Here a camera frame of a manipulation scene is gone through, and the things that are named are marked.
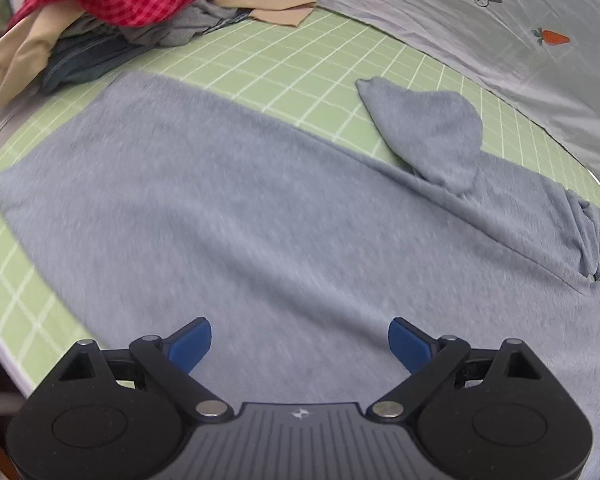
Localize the dark teal garment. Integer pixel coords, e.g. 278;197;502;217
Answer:
38;32;149;96

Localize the green grid cutting mat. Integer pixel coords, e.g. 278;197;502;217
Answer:
0;10;600;393

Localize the beige garment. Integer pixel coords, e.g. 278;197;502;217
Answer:
0;0;316;108

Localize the grey carrot print bedsheet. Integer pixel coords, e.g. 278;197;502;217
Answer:
317;0;600;180

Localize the grey blue garment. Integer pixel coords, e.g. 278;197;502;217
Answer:
119;0;250;48

